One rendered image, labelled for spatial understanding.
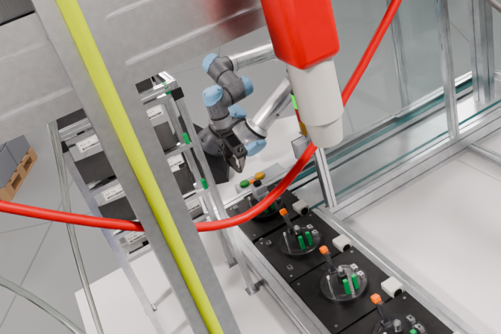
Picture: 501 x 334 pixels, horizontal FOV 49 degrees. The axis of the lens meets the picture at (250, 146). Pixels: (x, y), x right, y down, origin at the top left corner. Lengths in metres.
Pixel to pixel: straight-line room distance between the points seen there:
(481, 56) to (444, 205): 0.67
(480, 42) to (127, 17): 1.98
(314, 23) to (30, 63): 0.24
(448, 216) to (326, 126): 1.52
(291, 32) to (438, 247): 1.51
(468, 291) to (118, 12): 1.45
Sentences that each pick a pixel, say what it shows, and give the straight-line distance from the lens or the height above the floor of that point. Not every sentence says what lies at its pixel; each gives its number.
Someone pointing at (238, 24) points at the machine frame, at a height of 2.02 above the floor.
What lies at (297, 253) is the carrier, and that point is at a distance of 1.78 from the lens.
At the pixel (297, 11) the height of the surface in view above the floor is 2.04.
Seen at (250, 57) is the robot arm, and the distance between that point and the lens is 2.15.
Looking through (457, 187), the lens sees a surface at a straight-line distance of 2.13.
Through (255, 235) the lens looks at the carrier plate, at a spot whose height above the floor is 0.97.
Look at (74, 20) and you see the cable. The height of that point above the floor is 2.09.
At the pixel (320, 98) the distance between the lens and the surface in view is 0.49.
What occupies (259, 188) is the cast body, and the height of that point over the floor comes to 1.08.
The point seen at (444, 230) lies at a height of 0.86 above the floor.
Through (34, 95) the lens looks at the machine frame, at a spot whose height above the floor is 2.03.
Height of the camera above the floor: 2.18
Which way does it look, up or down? 30 degrees down
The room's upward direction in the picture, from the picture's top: 18 degrees counter-clockwise
